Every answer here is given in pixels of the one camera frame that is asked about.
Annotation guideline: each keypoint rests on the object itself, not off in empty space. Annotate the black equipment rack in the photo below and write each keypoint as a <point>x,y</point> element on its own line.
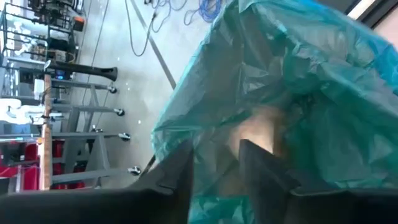
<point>56,18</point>

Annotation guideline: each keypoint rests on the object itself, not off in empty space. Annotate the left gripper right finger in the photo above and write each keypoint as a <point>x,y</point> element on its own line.
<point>264,186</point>

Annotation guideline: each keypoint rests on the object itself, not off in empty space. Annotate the grey cart frame with casters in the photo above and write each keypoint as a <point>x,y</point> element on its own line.
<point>93,174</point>

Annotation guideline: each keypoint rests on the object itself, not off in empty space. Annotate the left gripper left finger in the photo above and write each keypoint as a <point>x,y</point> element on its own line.
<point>168,196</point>

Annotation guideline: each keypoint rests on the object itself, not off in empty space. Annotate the black tube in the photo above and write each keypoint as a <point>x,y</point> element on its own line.
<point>87,70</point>

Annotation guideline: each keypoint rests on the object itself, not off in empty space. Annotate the wooden board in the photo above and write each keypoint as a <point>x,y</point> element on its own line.
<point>46,140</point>

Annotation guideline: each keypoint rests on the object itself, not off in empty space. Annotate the teal plastic trash bag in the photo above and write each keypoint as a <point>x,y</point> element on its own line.
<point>326,77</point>

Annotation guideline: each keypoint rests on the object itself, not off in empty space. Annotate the red storage bin rack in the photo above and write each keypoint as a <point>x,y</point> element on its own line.
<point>31,169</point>

